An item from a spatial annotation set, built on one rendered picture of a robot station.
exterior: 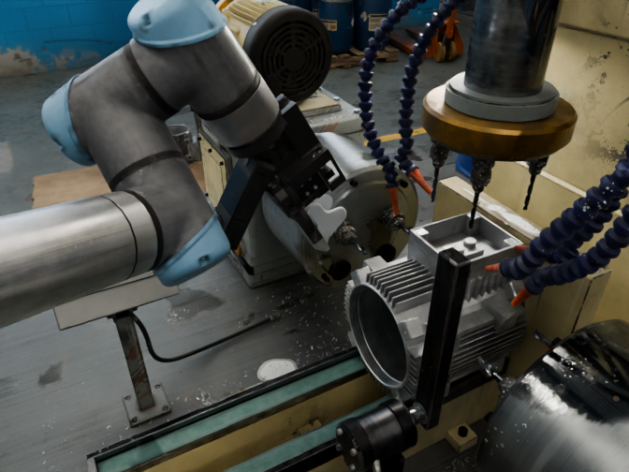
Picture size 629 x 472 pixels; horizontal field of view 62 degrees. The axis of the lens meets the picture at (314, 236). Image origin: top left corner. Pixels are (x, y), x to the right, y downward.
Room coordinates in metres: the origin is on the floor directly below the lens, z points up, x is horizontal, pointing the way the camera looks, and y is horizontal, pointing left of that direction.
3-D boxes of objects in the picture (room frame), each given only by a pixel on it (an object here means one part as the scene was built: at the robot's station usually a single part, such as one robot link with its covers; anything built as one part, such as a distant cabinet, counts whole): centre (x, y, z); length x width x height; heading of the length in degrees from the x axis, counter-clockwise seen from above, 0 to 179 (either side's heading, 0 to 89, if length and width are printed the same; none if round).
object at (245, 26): (1.15, 0.14, 1.16); 0.33 x 0.26 x 0.42; 28
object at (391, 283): (0.60, -0.18, 1.01); 0.20 x 0.19 x 0.19; 117
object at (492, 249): (0.61, -0.21, 1.11); 0.12 x 0.11 x 0.07; 117
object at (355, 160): (0.91, -0.02, 1.04); 0.37 x 0.25 x 0.25; 28
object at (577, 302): (0.68, -0.33, 0.97); 0.30 x 0.11 x 0.34; 28
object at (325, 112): (1.13, 0.09, 0.99); 0.35 x 0.31 x 0.37; 28
